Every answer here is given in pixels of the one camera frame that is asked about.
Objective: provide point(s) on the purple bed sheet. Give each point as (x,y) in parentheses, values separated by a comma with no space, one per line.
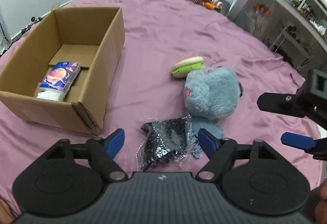
(158,33)

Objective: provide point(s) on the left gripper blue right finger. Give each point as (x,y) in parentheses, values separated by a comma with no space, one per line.
(220,154)

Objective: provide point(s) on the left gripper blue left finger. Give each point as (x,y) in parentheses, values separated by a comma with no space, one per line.
(102,152)

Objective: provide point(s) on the blue tissue pack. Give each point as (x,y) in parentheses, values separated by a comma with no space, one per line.
(58,81)

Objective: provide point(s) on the white desk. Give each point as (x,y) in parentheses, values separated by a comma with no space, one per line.
(280,25)

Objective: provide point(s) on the plush hamburger toy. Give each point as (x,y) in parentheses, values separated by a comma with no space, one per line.
(184,66)

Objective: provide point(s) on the brown cardboard box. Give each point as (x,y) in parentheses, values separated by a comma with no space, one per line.
(93,37)

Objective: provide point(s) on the grey-blue plush toy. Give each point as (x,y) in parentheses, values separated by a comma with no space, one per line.
(209,95)

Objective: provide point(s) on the person's hand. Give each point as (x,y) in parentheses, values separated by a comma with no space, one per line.
(315,209)

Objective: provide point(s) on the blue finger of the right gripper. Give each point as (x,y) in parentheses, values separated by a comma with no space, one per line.
(284,104)
(315,147)

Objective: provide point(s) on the orange tool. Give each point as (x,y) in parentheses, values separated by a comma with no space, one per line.
(211,6)

